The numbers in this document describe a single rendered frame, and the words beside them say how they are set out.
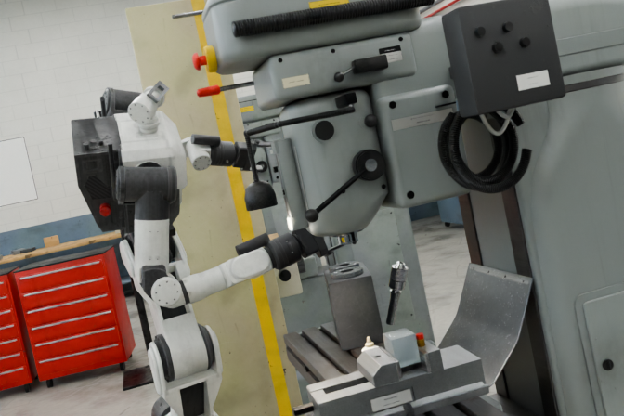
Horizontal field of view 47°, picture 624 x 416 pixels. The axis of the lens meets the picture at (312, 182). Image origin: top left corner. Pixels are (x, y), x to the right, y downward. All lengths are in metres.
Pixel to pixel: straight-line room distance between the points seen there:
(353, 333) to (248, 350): 1.56
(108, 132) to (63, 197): 8.60
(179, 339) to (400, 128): 0.96
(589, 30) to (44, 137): 9.40
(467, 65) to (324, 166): 0.39
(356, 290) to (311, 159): 0.49
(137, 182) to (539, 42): 1.02
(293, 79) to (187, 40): 1.89
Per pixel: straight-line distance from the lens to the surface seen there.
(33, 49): 10.86
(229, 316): 3.42
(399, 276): 2.02
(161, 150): 1.99
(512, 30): 1.46
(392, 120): 1.60
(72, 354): 6.29
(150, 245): 1.88
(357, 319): 1.95
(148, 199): 1.87
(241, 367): 3.48
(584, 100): 1.75
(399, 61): 1.62
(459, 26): 1.42
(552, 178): 1.70
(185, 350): 2.16
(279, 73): 1.54
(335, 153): 1.58
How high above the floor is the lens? 1.53
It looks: 3 degrees down
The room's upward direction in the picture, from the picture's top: 12 degrees counter-clockwise
